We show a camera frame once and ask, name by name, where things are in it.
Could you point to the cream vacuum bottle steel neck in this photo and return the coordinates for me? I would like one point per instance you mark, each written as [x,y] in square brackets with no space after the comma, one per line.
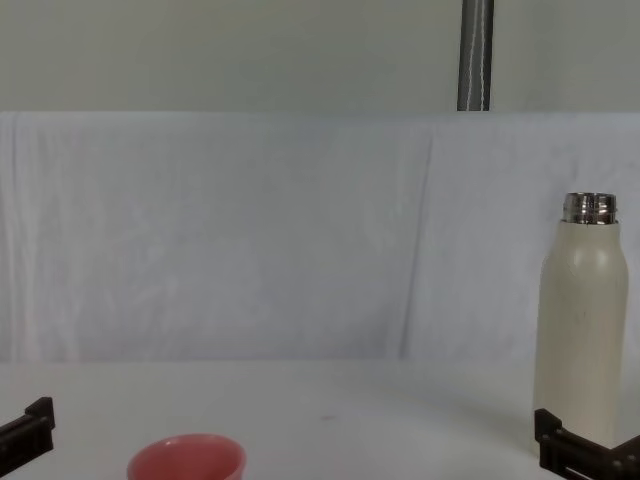
[580,320]

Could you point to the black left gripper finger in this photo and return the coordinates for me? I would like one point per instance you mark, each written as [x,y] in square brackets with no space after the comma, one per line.
[35,430]

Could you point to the grey striped post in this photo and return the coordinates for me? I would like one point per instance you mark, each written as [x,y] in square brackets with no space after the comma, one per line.
[475,55]

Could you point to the white draped curtain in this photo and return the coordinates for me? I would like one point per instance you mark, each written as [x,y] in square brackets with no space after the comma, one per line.
[250,240]

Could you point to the white table cloth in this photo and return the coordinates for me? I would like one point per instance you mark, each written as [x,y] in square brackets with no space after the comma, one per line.
[350,425]

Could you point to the pink cup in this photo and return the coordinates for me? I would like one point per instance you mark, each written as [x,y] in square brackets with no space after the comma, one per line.
[185,460]

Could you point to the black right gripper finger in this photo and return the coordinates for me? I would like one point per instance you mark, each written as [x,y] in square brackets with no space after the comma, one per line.
[550,440]

